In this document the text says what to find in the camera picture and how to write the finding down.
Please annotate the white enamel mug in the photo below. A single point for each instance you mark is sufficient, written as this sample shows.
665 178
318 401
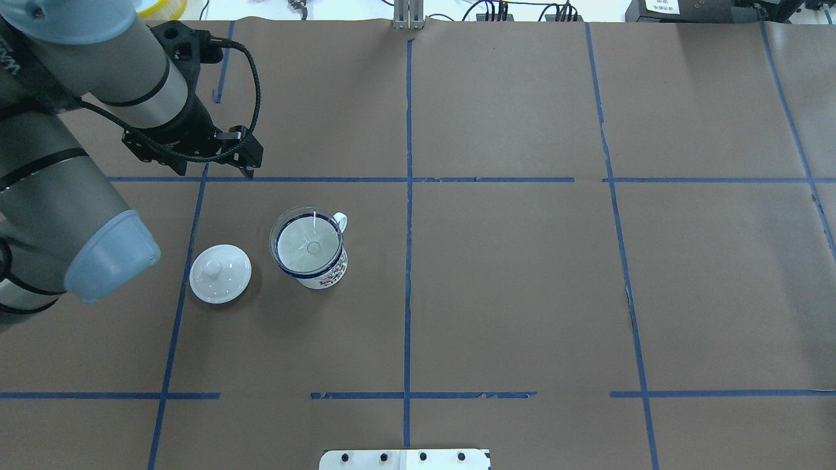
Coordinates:
312 251

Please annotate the aluminium frame post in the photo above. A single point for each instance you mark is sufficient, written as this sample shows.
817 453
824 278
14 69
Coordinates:
408 14

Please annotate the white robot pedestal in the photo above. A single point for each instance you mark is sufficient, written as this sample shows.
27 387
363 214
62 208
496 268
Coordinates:
438 458

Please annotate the yellow rimmed bowl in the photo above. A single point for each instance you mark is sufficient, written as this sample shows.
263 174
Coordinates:
161 10

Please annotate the clear glass funnel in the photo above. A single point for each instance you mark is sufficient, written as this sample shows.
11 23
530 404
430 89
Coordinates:
307 243

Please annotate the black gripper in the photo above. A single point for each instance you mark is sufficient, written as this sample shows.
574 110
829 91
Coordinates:
191 130

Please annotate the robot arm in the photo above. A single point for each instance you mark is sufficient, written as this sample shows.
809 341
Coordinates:
65 229

